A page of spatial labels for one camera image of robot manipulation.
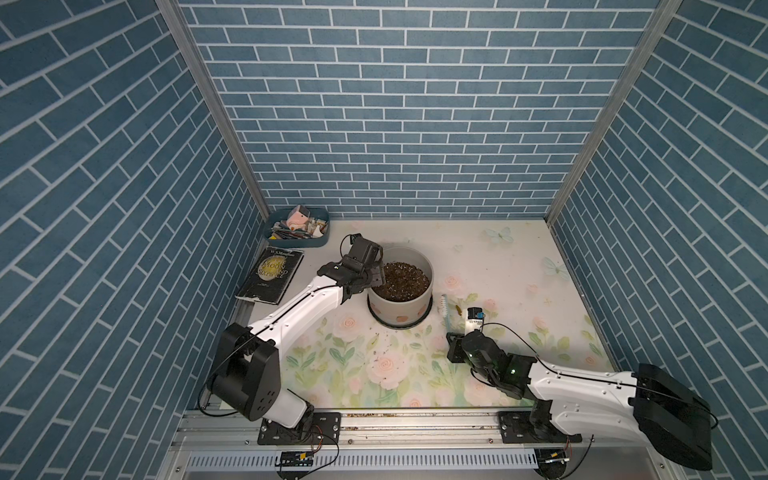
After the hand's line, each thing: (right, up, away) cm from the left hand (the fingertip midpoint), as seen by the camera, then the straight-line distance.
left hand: (381, 273), depth 87 cm
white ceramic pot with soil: (+8, -6, +2) cm, 10 cm away
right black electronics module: (+42, -44, -16) cm, 62 cm away
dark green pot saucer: (+6, -16, +2) cm, 17 cm away
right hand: (+19, -18, -3) cm, 26 cm away
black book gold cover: (-39, -3, +15) cm, 42 cm away
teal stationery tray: (-26, +13, +24) cm, 37 cm away
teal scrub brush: (+19, -11, 0) cm, 21 cm away
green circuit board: (-20, -44, -15) cm, 50 cm away
